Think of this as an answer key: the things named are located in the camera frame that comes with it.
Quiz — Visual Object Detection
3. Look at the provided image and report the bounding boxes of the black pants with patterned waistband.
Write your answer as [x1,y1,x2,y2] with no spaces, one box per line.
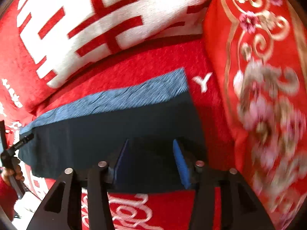
[19,69,206,193]

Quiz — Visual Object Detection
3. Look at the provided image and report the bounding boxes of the red sleeve left forearm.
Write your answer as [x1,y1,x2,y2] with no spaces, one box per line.
[0,178,18,221]

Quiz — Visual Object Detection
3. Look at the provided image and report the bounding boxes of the left hand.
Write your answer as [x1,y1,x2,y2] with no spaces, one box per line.
[1,157,24,186]

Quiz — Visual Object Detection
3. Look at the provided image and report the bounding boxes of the red blanket with white characters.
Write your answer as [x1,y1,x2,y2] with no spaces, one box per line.
[0,0,243,230]

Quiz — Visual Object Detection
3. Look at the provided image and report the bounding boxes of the red and white folded blanket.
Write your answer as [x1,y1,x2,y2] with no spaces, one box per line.
[17,0,211,89]

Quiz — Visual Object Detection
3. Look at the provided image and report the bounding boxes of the red embroidered pillow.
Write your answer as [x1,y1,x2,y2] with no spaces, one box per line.
[204,0,306,229]

